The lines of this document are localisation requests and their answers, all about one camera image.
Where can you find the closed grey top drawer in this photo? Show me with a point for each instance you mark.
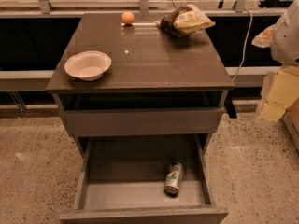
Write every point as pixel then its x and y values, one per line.
pixel 86 123

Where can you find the orange fruit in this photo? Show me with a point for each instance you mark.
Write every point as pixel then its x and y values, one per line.
pixel 127 18

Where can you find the yellow brown chip bag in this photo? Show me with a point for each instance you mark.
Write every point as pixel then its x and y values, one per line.
pixel 185 21

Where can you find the green 7up can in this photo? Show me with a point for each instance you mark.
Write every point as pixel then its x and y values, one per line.
pixel 173 178

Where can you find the open grey middle drawer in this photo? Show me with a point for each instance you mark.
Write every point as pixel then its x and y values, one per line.
pixel 122 182

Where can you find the white paper bowl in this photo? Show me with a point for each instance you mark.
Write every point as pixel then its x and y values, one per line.
pixel 88 65

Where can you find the dark grey drawer cabinet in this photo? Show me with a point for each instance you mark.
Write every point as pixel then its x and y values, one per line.
pixel 150 70

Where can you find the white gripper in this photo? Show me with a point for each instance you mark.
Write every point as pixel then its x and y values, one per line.
pixel 286 41

